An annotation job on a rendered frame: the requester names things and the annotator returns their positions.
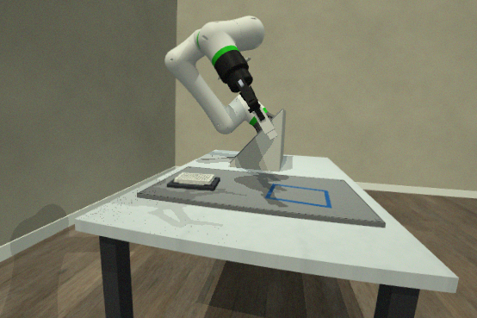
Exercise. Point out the blue tape outline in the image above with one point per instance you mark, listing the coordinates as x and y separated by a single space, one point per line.
328 202

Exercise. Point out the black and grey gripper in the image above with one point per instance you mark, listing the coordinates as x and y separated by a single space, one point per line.
244 79

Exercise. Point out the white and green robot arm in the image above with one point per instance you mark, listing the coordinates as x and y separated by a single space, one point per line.
222 43

